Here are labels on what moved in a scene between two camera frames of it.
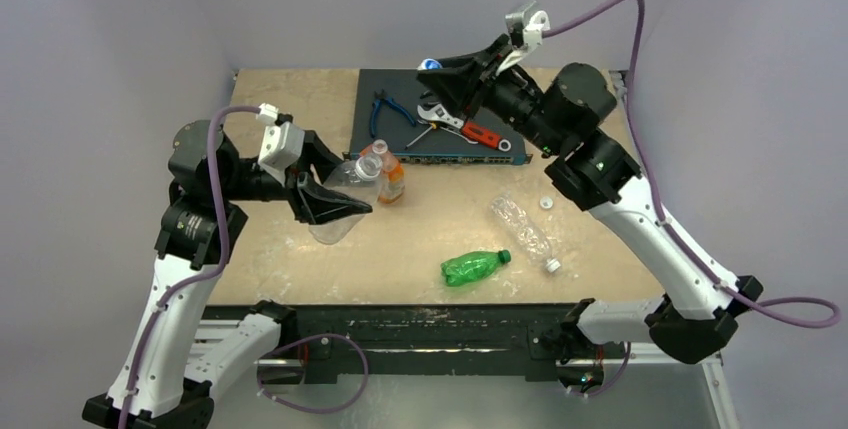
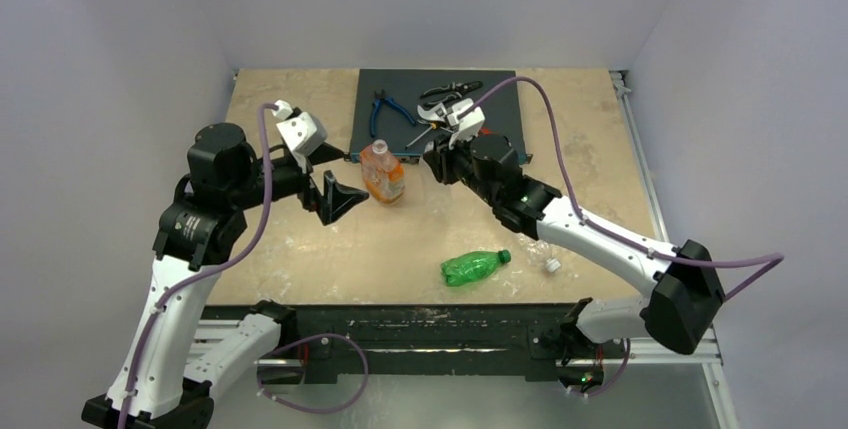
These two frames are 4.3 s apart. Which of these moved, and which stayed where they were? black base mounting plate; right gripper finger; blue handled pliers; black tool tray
Moved: right gripper finger
Stayed: black base mounting plate; black tool tray; blue handled pliers
